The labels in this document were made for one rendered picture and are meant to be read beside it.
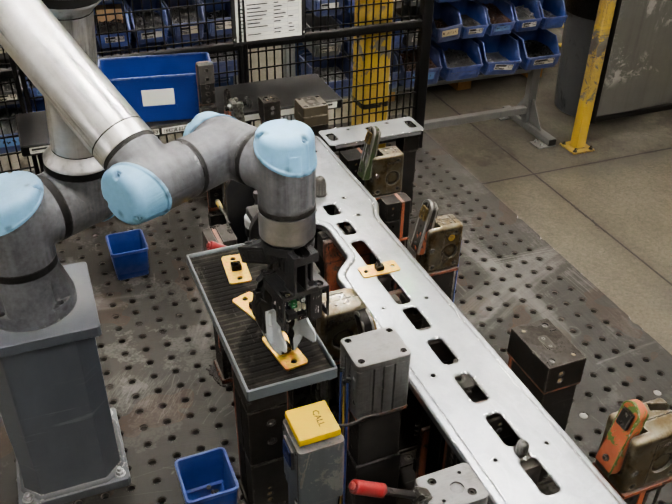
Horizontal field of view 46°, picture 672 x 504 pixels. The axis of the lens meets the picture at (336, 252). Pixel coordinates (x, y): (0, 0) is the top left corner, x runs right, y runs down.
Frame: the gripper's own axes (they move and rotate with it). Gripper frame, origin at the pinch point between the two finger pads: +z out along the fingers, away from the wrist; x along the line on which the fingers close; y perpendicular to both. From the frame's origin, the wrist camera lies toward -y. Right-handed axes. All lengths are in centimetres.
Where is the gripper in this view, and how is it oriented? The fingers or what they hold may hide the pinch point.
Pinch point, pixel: (284, 341)
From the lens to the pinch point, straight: 117.8
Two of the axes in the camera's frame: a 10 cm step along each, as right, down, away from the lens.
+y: 5.1, 4.9, -7.1
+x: 8.6, -2.8, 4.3
